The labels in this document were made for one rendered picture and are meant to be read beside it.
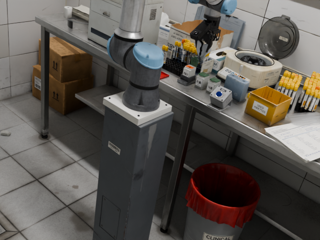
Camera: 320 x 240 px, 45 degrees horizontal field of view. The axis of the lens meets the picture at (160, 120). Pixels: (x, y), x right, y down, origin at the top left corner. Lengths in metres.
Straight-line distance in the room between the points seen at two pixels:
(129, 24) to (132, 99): 0.28
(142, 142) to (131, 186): 0.21
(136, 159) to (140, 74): 0.34
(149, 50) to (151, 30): 0.70
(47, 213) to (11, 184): 0.33
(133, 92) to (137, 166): 0.31
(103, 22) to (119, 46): 0.58
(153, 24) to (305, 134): 0.99
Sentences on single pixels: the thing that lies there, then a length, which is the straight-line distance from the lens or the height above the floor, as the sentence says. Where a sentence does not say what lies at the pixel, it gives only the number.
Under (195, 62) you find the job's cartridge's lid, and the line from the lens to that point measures 1.86.
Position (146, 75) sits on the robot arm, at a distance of 1.44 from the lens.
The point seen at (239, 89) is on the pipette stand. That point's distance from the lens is 1.76.
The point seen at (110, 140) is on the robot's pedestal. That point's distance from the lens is 1.61.
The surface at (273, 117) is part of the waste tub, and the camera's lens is 1.65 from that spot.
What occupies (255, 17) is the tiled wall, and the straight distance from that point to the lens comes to 2.28.
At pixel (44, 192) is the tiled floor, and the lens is 2.45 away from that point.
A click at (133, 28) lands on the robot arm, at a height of 1.17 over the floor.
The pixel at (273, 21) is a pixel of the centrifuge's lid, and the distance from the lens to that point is 2.17.
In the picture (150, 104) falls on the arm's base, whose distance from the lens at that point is 1.49.
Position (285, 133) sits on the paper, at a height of 0.89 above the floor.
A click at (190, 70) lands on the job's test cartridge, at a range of 1.82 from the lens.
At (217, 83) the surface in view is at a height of 0.93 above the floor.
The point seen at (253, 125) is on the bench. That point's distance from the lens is 1.64.
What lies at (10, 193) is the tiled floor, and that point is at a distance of 2.46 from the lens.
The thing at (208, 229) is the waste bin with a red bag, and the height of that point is 0.26.
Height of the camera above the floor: 1.63
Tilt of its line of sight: 30 degrees down
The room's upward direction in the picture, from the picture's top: 10 degrees clockwise
